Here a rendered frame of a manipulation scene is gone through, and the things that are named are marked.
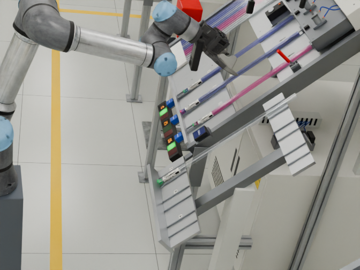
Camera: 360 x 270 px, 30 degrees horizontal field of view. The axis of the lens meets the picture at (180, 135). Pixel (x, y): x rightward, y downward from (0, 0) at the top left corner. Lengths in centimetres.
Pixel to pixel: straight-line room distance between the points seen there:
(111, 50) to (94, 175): 128
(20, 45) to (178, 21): 51
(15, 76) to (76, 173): 113
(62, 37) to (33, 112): 168
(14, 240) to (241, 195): 83
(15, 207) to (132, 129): 142
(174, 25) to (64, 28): 40
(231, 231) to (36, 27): 85
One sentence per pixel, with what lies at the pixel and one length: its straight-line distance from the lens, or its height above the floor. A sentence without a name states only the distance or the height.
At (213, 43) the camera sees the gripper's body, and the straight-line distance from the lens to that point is 229.
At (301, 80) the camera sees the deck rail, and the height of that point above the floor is 102.
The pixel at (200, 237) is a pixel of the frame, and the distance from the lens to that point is 256.
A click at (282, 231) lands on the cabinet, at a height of 34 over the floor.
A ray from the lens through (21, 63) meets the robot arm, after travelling 220.
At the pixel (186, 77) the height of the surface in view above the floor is 76.
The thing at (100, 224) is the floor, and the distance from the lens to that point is 301.
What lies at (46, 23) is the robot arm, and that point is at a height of 115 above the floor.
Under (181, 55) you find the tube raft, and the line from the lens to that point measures 273.
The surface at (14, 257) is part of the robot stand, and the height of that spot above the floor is 28.
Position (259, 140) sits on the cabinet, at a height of 62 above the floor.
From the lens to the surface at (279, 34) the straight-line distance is 246.
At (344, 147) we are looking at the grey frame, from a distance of 241.
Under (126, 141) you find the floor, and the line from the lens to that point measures 351.
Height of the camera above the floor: 205
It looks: 35 degrees down
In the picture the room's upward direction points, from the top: 11 degrees clockwise
